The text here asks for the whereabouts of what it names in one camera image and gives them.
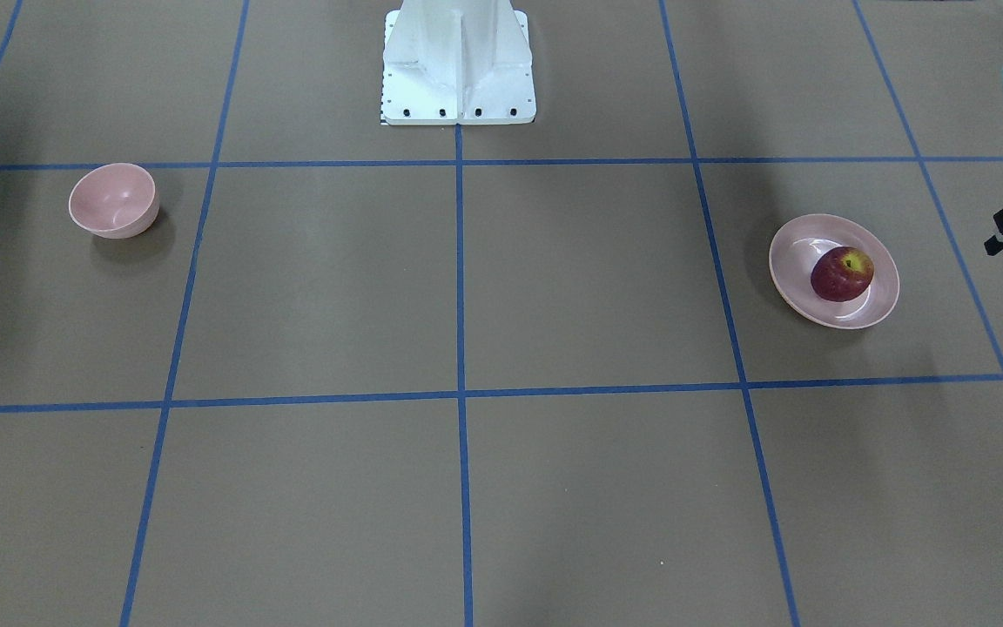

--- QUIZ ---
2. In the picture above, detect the red apple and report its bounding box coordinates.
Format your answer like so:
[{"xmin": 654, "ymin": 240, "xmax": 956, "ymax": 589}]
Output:
[{"xmin": 811, "ymin": 246, "xmax": 876, "ymax": 302}]

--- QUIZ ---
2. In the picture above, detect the pink plate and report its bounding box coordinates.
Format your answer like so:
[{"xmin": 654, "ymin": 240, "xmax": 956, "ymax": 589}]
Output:
[{"xmin": 769, "ymin": 213, "xmax": 900, "ymax": 330}]

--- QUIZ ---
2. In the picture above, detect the pink bowl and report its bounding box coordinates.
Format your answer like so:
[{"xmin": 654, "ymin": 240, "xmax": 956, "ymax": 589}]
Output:
[{"xmin": 67, "ymin": 163, "xmax": 160, "ymax": 239}]

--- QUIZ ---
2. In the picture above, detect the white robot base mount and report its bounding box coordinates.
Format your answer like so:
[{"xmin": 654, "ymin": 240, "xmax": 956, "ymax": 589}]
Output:
[{"xmin": 380, "ymin": 1, "xmax": 537, "ymax": 126}]

